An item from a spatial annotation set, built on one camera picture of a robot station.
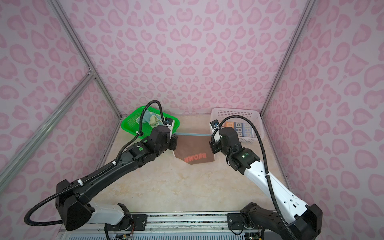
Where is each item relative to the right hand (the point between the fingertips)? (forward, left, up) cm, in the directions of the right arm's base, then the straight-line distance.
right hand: (212, 134), depth 74 cm
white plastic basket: (+36, -8, -22) cm, 43 cm away
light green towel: (+29, +41, -20) cm, 54 cm away
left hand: (+1, +17, -2) cm, 17 cm away
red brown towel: (+1, +10, -17) cm, 19 cm away
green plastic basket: (+26, +56, -23) cm, 66 cm away
